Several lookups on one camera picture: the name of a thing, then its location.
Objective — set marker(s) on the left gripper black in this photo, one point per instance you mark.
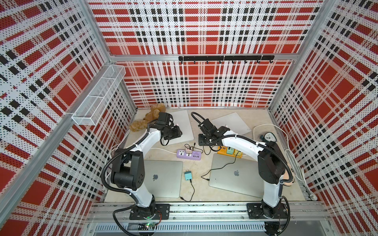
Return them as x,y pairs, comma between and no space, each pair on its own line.
177,133

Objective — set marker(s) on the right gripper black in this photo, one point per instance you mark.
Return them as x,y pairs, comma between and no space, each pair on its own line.
200,140

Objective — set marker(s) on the teal charger adapter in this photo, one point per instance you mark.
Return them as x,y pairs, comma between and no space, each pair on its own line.
188,176

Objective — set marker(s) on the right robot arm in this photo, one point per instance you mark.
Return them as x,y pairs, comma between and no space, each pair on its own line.
272,165

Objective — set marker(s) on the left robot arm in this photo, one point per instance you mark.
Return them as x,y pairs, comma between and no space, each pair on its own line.
125,171

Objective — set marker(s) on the white laptop back left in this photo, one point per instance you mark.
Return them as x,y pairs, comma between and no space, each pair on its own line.
181,118

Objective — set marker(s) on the white laptop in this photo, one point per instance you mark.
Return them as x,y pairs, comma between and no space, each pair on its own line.
181,118
232,121

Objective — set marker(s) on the white laptop back right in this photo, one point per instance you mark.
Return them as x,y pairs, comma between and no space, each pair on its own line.
232,121

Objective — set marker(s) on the silver laptop front right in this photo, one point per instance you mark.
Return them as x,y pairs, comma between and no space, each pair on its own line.
236,175

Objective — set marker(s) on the silver laptop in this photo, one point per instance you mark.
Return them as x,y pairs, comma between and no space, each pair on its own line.
163,178
236,175

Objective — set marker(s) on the silver laptop front left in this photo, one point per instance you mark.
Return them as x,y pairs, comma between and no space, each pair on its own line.
163,178

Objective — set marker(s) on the orange power strip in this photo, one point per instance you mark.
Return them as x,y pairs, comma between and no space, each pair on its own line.
227,151

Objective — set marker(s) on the brown teddy bear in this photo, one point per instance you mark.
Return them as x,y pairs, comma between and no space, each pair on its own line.
150,116

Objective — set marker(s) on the purple power strip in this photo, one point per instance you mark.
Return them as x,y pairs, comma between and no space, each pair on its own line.
181,154

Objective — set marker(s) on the teal alarm clock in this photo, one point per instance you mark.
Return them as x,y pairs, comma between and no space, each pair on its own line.
268,137

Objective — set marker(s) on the pink plush doll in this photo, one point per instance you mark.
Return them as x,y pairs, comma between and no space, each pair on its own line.
286,178

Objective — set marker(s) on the white wire basket shelf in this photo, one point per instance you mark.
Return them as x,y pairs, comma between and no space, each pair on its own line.
93,106

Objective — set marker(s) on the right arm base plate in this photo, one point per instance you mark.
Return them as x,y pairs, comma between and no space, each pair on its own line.
260,211

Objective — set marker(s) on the black hook rail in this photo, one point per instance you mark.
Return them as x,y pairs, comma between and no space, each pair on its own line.
226,58

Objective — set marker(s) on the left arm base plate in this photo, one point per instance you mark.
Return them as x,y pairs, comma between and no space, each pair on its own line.
154,212

